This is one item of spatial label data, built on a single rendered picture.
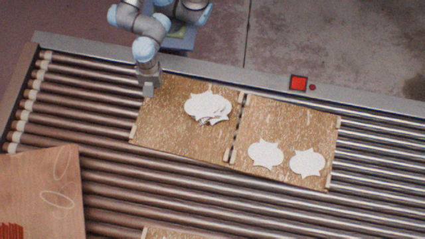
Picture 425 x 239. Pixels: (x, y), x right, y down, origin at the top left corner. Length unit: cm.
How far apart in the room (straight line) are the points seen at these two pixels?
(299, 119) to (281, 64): 125
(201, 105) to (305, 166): 49
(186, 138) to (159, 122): 14
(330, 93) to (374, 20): 155
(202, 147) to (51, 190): 60
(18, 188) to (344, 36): 240
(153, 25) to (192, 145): 53
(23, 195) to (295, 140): 108
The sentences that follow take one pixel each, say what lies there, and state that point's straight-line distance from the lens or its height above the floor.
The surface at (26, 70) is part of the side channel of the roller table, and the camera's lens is 226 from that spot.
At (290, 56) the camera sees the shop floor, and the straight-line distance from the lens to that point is 334.
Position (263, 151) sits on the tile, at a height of 95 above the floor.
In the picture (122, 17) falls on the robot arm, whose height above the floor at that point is 136.
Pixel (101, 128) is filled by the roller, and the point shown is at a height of 92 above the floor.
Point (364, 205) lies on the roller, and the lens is 205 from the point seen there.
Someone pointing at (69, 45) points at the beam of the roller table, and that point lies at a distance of 231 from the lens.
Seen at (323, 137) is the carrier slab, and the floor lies 94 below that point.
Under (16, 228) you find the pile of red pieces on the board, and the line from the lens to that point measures 184.
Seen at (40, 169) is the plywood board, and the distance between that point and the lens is 195.
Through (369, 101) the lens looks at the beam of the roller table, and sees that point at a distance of 223.
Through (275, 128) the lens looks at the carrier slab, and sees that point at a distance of 205.
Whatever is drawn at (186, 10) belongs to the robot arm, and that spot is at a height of 110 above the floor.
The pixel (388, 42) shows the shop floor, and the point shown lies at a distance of 361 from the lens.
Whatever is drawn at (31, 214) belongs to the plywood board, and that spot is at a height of 104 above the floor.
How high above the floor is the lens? 280
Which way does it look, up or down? 66 degrees down
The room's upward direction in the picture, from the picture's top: 8 degrees clockwise
